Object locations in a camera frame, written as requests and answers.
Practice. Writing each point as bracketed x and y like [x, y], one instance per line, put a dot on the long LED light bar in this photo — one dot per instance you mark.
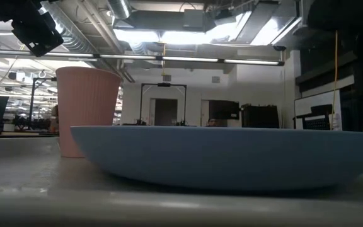
[187, 59]

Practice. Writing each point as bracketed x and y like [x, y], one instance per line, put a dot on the rectangular grey duct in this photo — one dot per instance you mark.
[169, 20]

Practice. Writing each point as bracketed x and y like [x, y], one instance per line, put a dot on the whiteboard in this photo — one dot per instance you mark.
[304, 105]

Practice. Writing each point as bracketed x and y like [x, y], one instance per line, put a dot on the black cabinet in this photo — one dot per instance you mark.
[260, 116]

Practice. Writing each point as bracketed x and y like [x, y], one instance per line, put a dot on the black wall monitor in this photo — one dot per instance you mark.
[224, 109]

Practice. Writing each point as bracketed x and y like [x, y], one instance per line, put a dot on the ribbed silver duct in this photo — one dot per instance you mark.
[74, 38]

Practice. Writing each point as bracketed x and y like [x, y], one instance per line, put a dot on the black gantry frame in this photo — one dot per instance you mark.
[31, 101]
[164, 84]

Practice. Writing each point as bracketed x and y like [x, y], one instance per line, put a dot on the grey wall vent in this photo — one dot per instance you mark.
[167, 77]
[216, 79]

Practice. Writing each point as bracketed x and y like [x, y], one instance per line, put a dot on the blue bowl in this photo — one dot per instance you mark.
[225, 157]

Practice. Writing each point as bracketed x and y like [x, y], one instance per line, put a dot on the round silver duct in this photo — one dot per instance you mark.
[120, 8]

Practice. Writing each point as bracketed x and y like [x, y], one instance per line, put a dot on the pink ribbed cup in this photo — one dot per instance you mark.
[87, 101]

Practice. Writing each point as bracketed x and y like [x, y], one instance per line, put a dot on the black background robot arm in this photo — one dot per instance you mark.
[183, 123]
[141, 122]

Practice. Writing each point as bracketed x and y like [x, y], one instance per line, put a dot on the grey door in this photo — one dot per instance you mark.
[165, 113]

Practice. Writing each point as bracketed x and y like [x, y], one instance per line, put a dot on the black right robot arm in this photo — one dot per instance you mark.
[345, 14]

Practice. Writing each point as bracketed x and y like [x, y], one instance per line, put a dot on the person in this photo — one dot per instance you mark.
[214, 123]
[55, 116]

